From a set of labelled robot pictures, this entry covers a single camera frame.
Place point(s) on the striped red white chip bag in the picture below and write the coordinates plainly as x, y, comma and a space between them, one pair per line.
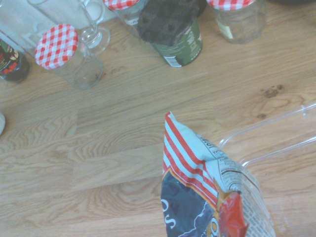
185, 158

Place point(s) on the clear plastic container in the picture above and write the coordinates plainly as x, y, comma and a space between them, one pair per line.
274, 138

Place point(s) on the green can black lid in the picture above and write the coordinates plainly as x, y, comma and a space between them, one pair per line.
168, 22

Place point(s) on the clear footed glass mug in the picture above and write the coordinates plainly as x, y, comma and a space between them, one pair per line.
92, 34

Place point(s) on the glass jar red checkered lid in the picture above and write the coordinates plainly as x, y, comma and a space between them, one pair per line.
56, 46
123, 6
243, 23

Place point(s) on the dark jar with fruit label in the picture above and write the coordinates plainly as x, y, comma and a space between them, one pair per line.
11, 65

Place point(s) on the white rounded object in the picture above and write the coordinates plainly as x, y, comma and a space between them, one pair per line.
1, 123

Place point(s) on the tall clear glass bottle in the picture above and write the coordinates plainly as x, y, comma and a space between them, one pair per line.
17, 22

